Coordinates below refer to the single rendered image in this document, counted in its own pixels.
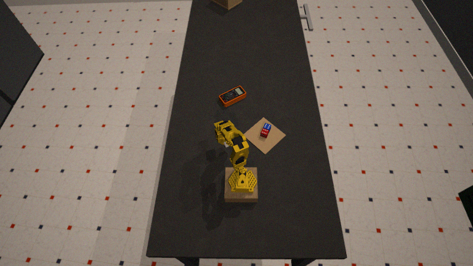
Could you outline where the red die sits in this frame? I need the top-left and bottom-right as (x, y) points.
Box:
(261, 128), (269, 138)

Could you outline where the orange digital multimeter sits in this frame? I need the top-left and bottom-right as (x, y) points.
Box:
(219, 86), (246, 107)

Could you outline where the blue die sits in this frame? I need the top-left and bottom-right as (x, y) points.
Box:
(263, 123), (271, 132)

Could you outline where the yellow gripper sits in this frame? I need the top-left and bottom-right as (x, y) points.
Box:
(214, 121), (225, 145)

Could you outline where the peach flat mat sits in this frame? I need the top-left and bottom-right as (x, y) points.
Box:
(244, 118), (286, 154)

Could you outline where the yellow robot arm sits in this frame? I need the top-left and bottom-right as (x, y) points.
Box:
(215, 120), (257, 193)

